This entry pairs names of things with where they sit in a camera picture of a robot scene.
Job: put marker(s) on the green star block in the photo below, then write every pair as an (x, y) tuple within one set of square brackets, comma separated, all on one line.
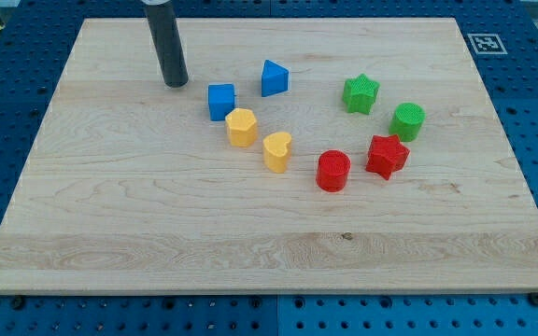
[(360, 93)]

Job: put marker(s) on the white fiducial marker tag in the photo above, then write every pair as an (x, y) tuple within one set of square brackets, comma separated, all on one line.
[(486, 44)]

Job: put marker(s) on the black bolt front right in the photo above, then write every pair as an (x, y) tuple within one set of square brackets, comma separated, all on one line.
[(533, 299)]

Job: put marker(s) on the black bolt front left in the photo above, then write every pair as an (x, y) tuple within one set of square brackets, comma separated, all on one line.
[(17, 303)]

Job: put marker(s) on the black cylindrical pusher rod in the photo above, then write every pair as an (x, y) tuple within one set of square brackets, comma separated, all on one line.
[(162, 22)]

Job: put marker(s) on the green cylinder block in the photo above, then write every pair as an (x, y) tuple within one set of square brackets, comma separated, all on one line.
[(407, 121)]

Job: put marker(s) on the black bolt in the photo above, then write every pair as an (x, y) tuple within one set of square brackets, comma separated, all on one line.
[(17, 303), (533, 299)]

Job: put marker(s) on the red star block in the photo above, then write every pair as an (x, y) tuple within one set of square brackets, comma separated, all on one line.
[(386, 155)]

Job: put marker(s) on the red cylinder block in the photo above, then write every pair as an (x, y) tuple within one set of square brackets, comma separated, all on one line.
[(333, 170)]

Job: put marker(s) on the yellow hexagon block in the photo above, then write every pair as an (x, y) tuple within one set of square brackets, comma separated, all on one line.
[(241, 127)]

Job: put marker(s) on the light wooden board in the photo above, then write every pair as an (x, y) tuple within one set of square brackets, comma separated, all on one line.
[(130, 188)]

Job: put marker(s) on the blue triangle block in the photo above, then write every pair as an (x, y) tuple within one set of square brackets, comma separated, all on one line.
[(275, 78)]

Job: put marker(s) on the yellow heart block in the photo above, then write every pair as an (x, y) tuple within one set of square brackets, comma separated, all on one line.
[(277, 151)]

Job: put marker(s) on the blue cube block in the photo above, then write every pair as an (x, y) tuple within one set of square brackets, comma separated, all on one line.
[(221, 100)]

